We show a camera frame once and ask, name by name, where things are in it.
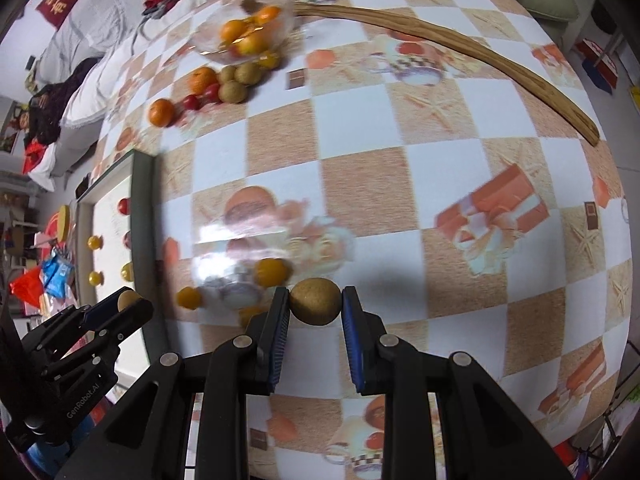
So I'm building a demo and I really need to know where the grey sofa cover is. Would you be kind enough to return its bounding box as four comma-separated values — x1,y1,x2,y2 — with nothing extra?
0,0,271,131

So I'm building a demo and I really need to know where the brown longan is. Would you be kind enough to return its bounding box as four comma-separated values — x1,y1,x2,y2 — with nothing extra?
290,278,342,326

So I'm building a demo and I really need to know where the yellow lid plastic jar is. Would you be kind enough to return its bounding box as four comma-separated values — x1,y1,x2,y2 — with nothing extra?
56,204,72,244

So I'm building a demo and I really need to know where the glass fruit bowl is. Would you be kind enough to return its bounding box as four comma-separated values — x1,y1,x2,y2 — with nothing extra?
189,0,295,65

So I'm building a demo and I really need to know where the orange tangerine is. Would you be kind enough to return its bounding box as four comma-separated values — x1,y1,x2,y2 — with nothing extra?
148,99,176,128
188,66,218,96

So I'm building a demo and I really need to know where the red cherry tomato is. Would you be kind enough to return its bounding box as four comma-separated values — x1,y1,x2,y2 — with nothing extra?
117,197,130,216

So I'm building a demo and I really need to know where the long wooden stick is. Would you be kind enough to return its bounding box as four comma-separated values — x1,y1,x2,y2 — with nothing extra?
294,1,600,146

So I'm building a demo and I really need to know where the white tray green rim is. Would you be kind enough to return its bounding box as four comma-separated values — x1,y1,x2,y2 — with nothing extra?
76,150,169,385

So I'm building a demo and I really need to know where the blue snack packet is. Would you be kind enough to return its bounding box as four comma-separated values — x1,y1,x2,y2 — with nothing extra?
41,254,74,299

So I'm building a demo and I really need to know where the brown longan fruit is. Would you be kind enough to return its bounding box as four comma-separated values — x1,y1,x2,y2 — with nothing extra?
117,289,141,312

